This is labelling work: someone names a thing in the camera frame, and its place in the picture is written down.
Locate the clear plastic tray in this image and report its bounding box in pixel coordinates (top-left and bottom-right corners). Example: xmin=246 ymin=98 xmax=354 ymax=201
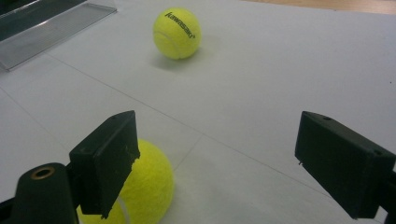
xmin=0 ymin=0 xmax=118 ymax=72

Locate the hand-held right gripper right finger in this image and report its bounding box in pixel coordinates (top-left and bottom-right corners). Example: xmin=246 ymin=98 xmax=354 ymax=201
xmin=294 ymin=110 xmax=396 ymax=220

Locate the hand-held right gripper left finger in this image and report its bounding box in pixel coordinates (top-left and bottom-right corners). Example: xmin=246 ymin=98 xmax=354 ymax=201
xmin=66 ymin=110 xmax=141 ymax=219

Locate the yellow tennis ball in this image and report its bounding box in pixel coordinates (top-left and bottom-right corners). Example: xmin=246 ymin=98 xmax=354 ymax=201
xmin=152 ymin=7 xmax=203 ymax=61
xmin=76 ymin=138 xmax=175 ymax=224

